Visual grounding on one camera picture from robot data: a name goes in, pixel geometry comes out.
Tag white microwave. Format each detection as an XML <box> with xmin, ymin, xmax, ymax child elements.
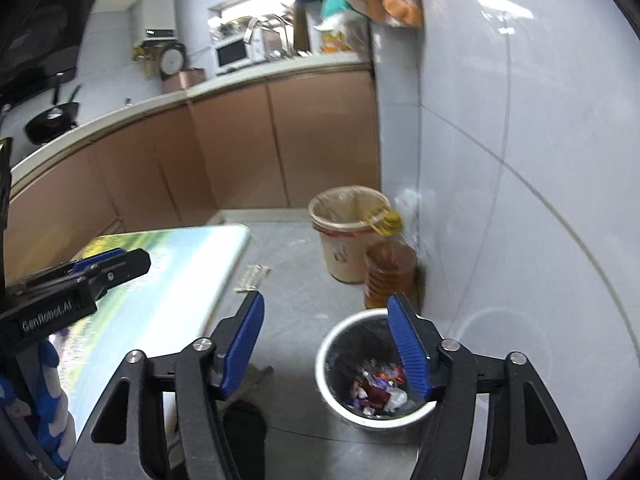
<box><xmin>214</xmin><ymin>35</ymin><xmax>266</xmax><ymax>70</ymax></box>

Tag brown rice cooker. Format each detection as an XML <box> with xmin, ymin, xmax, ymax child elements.
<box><xmin>159</xmin><ymin>42</ymin><xmax>207</xmax><ymax>94</ymax></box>

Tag clear wrapper on floor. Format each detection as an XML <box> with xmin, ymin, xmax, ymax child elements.
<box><xmin>234</xmin><ymin>263</ymin><xmax>272</xmax><ymax>294</ymax></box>

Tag black frying pan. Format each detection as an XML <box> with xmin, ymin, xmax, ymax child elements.
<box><xmin>24</xmin><ymin>83</ymin><xmax>82</xmax><ymax>145</ymax></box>

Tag white kitchen countertop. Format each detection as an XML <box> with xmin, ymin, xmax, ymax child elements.
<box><xmin>10</xmin><ymin>52</ymin><xmax>375</xmax><ymax>197</ymax></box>

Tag steel faucet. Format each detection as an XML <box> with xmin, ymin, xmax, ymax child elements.
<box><xmin>243</xmin><ymin>15</ymin><xmax>294</xmax><ymax>59</ymax></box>

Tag beige bin with clear liner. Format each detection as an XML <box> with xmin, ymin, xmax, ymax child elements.
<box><xmin>308</xmin><ymin>185</ymin><xmax>392</xmax><ymax>285</ymax></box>

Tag cooking oil bottle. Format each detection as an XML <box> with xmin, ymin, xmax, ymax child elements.
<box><xmin>363</xmin><ymin>208</ymin><xmax>419</xmax><ymax>311</ymax></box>

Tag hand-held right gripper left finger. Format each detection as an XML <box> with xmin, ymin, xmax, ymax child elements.
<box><xmin>65</xmin><ymin>289</ymin><xmax>265</xmax><ymax>480</ymax></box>

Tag kitchen window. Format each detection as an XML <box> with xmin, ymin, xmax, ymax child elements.
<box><xmin>207</xmin><ymin>0</ymin><xmax>297</xmax><ymax>37</ymax></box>

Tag white bin with black liner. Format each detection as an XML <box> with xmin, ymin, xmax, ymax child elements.
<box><xmin>314</xmin><ymin>308</ymin><xmax>442</xmax><ymax>432</ymax></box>

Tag brown lower cabinets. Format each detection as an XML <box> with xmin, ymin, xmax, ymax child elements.
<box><xmin>0</xmin><ymin>65</ymin><xmax>382</xmax><ymax>282</ymax></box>

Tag dark red snack wrapper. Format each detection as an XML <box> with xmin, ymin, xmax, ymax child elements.
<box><xmin>356</xmin><ymin>384</ymin><xmax>392</xmax><ymax>412</ymax></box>

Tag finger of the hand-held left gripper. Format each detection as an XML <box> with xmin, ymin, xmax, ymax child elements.
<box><xmin>22</xmin><ymin>247</ymin><xmax>127</xmax><ymax>289</ymax></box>
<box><xmin>79</xmin><ymin>248</ymin><xmax>152</xmax><ymax>302</ymax></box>

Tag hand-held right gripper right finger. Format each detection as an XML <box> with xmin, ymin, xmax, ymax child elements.
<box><xmin>387</xmin><ymin>293</ymin><xmax>589</xmax><ymax>480</ymax></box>

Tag white water heater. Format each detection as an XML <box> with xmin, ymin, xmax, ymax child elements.
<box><xmin>133</xmin><ymin>0</ymin><xmax>179</xmax><ymax>44</ymax></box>

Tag landscape print table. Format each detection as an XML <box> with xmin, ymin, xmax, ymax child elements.
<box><xmin>5</xmin><ymin>224</ymin><xmax>251</xmax><ymax>461</ymax></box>

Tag black range hood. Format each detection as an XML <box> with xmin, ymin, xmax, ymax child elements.
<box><xmin>0</xmin><ymin>0</ymin><xmax>99</xmax><ymax>97</ymax></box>

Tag dark slipper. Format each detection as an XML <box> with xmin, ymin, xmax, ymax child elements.
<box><xmin>219</xmin><ymin>400</ymin><xmax>269</xmax><ymax>480</ymax></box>

